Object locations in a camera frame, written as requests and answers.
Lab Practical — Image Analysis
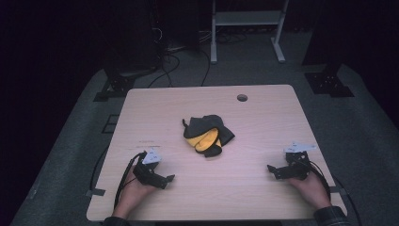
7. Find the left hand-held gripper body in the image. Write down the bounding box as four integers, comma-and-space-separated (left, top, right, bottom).
133, 149, 164, 188

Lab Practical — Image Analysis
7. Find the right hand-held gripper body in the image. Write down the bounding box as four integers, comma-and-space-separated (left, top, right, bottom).
281, 142, 318, 182

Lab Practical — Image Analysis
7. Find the dark grey and yellow cloth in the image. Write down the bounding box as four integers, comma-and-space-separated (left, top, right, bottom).
182, 114, 235, 158

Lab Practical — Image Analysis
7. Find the person's left hand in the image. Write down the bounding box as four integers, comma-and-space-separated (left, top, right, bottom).
112, 173, 158, 219

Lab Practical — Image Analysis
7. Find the person's right hand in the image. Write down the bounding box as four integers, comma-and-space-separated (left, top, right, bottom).
288, 170, 332, 210

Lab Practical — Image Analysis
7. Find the dark floor plate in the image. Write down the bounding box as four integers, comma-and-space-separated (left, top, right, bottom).
101, 114, 120, 135

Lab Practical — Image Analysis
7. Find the black stand base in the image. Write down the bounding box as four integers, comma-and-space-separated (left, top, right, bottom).
92, 62, 158, 103
302, 60, 356, 98

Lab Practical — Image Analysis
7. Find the left hand-held gripper black cable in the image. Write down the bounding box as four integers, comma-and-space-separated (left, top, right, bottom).
113, 152, 148, 209

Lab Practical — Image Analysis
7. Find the hand-held gripper black cable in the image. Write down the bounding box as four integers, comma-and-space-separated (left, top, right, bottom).
305, 159, 333, 202
113, 152, 148, 209

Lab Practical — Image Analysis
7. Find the right hand-held gripper black cable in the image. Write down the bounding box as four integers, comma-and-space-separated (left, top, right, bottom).
305, 159, 333, 202

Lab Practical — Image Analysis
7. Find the black floor cable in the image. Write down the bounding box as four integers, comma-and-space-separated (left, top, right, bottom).
147, 52, 182, 89
199, 46, 212, 88

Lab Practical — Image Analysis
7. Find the white metal stand frame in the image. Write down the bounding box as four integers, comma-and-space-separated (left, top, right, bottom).
210, 0, 290, 65

